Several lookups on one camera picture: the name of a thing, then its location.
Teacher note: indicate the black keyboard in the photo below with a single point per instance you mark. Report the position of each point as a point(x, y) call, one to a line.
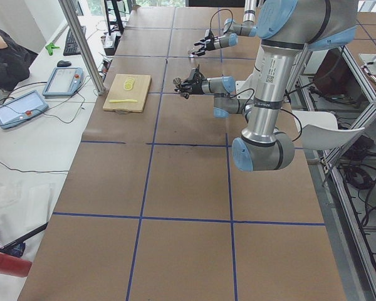
point(71, 46)

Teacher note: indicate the clear glass measuring cup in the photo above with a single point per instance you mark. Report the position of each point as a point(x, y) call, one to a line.
point(192, 53)

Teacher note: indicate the bamboo cutting board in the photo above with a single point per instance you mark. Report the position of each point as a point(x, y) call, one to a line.
point(139, 92)

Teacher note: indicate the teach pendant with red button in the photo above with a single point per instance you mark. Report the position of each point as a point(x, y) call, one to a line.
point(63, 82)

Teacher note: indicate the aluminium frame post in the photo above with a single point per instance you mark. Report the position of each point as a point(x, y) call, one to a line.
point(75, 26)

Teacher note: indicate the red cylinder bottle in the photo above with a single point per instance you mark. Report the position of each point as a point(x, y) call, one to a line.
point(14, 266)

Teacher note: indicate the yellow plastic knife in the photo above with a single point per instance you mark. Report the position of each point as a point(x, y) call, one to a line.
point(126, 100)

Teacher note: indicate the white chair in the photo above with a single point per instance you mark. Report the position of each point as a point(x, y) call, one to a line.
point(320, 131)

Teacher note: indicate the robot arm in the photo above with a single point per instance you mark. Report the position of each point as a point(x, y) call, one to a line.
point(285, 28)
point(231, 31)

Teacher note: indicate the black computer mouse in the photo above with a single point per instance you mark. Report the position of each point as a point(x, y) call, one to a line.
point(63, 64)

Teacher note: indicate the green plastic clamp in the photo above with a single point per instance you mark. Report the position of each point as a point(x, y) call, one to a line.
point(50, 47)

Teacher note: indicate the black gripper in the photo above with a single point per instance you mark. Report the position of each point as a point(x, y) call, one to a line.
point(200, 86)
point(212, 43)

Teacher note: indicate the person in black jacket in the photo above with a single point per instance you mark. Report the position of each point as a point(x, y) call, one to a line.
point(15, 61)

